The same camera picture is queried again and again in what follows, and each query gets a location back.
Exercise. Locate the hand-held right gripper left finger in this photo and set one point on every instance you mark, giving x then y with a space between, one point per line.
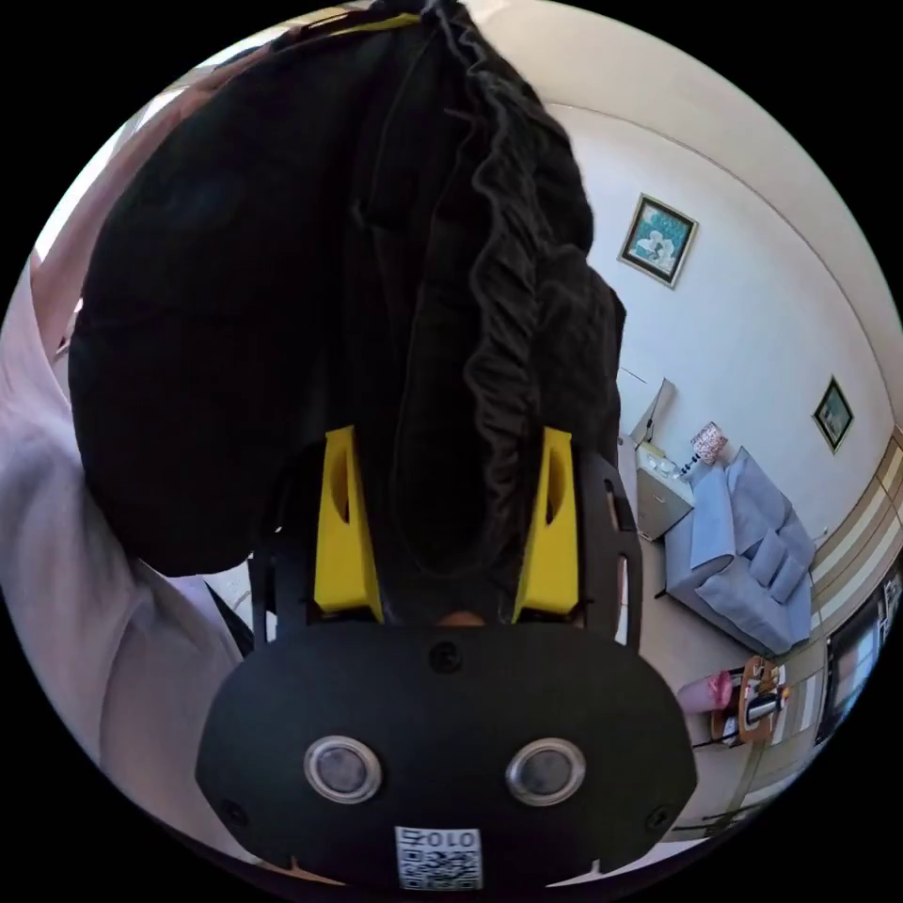
339 536

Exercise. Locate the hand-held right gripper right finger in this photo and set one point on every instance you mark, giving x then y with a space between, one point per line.
557 557

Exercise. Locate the black cargo shorts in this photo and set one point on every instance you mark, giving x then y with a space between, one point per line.
282 282

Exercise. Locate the grey bedside cabinet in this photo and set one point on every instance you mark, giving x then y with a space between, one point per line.
659 501

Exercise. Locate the blue-grey sofa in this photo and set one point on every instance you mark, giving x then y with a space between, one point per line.
741 564

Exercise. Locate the table lamp with patterned shade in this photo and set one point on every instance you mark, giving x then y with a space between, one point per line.
708 441

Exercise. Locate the pink bag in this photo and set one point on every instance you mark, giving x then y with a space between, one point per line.
702 691

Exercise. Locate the small round wooden table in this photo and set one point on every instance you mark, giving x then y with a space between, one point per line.
751 702

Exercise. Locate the person's body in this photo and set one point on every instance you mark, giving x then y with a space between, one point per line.
63 536

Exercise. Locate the dark television cabinet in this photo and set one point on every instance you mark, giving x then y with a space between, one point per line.
857 649

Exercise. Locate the small framed wall picture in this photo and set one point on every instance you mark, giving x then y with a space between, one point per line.
833 413

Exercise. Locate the large framed wall picture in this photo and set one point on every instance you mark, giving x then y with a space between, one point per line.
657 240

